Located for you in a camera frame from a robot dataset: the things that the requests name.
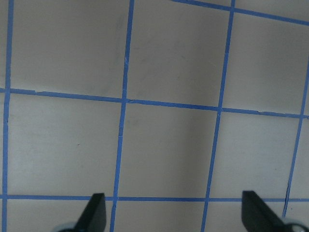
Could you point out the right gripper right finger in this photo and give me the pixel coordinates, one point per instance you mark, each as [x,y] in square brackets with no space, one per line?
[258,217]

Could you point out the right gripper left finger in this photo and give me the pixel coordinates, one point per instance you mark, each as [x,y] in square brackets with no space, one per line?
[93,218]

